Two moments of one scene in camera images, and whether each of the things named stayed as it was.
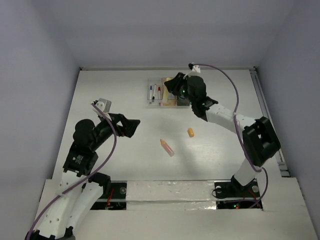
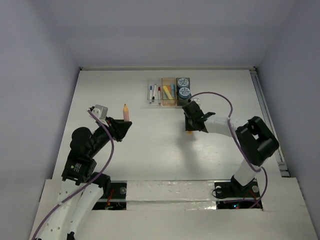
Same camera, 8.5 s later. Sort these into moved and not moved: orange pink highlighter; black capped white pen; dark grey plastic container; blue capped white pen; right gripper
Moved: orange pink highlighter; right gripper
Not moved: blue capped white pen; black capped white pen; dark grey plastic container
